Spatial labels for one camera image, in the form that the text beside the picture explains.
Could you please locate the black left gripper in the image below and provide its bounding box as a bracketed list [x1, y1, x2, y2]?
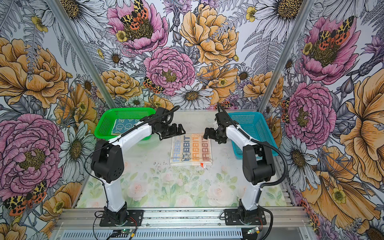
[156, 121, 185, 139]

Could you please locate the teal plastic basket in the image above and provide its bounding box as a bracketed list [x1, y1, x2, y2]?
[229, 112, 278, 148]

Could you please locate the blue bunny towel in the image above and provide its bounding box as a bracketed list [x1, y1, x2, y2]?
[111, 119, 140, 136]

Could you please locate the green plastic basket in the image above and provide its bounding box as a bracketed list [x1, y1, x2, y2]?
[94, 108, 156, 140]

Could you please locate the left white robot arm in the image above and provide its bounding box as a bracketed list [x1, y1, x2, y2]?
[90, 106, 186, 226]

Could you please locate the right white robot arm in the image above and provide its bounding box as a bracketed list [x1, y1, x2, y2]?
[204, 112, 276, 226]

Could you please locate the small green circuit board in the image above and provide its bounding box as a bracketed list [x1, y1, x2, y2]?
[115, 229, 136, 239]

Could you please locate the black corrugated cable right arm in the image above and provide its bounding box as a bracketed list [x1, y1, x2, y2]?
[216, 103, 289, 189]

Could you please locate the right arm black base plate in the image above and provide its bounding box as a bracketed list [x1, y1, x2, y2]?
[224, 208, 267, 226]

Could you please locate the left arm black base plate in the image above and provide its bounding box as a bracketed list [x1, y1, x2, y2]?
[99, 209, 144, 227]

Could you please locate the aluminium front rail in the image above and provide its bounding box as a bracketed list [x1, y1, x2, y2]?
[54, 207, 310, 230]

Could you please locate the white vented cable duct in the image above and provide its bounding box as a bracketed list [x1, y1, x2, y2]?
[56, 228, 243, 240]

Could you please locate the aluminium corner post right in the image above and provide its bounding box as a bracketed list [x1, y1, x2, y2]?
[257, 0, 315, 113]

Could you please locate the aluminium corner post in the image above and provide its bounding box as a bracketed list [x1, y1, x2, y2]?
[257, 0, 315, 113]
[47, 1, 117, 109]

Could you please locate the aluminium corner post left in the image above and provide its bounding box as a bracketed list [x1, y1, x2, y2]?
[47, 1, 117, 109]

